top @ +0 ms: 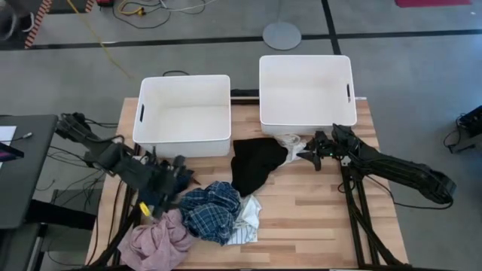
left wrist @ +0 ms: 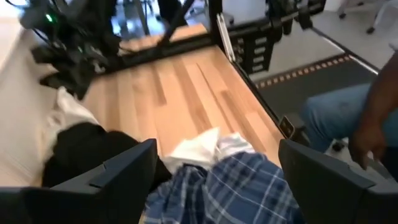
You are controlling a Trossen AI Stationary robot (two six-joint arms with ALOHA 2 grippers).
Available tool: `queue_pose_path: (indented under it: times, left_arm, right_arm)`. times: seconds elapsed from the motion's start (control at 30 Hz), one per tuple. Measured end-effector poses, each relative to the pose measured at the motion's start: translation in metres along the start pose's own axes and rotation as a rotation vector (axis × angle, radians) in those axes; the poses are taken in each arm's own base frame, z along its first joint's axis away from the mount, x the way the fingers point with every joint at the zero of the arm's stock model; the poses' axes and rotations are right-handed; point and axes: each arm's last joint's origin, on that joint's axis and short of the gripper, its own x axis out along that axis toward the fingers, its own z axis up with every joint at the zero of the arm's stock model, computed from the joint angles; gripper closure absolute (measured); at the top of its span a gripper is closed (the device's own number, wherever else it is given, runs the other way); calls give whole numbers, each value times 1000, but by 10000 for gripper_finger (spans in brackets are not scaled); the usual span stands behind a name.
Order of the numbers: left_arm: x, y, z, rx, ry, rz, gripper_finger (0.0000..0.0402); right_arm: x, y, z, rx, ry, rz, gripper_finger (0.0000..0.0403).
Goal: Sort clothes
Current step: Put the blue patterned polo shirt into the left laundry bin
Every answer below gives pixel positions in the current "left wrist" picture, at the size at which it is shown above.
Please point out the office chair base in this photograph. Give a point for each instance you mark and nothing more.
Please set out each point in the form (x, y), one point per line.
(370, 15)

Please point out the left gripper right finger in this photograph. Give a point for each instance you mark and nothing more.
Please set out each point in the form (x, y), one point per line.
(329, 193)

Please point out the blue plaid shirt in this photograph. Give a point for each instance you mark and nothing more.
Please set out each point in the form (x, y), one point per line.
(230, 193)

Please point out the white garment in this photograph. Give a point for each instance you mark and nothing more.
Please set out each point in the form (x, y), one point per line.
(71, 109)

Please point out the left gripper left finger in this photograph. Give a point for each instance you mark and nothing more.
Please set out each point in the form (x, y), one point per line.
(93, 199)

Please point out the black garment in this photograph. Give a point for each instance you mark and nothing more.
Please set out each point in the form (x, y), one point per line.
(84, 149)

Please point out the person's hand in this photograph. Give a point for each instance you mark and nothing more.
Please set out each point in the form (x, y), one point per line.
(367, 143)

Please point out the black table frame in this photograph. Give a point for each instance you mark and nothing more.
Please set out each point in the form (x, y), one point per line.
(174, 46)

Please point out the silver metal strip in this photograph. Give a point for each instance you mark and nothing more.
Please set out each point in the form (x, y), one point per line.
(226, 37)

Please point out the white plastic bin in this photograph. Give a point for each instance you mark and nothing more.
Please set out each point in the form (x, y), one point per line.
(18, 118)

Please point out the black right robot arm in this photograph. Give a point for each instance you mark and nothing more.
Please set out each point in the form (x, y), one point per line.
(77, 25)

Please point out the black corner bracket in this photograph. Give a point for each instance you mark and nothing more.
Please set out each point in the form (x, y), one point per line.
(286, 126)

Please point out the small white cloth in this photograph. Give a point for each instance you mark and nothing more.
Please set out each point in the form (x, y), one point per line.
(199, 149)

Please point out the hazard striped floor mat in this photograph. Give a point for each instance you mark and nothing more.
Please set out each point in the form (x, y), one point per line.
(311, 84)

